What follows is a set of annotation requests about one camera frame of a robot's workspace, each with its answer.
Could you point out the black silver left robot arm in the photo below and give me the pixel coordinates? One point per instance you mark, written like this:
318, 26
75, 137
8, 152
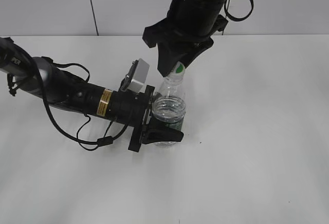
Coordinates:
130, 105

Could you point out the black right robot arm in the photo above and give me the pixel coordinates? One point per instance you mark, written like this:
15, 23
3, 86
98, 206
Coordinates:
196, 16

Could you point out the clear cestbon water bottle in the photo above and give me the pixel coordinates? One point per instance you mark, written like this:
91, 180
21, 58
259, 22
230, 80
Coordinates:
171, 106

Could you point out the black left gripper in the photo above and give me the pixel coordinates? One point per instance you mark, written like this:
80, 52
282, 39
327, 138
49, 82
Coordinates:
156, 131

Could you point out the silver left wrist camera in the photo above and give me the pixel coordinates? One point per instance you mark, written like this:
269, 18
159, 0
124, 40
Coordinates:
135, 79

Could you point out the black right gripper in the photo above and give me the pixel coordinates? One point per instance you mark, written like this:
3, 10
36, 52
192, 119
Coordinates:
172, 43

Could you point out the white green bottle cap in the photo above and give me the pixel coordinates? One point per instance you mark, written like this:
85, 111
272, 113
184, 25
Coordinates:
177, 73

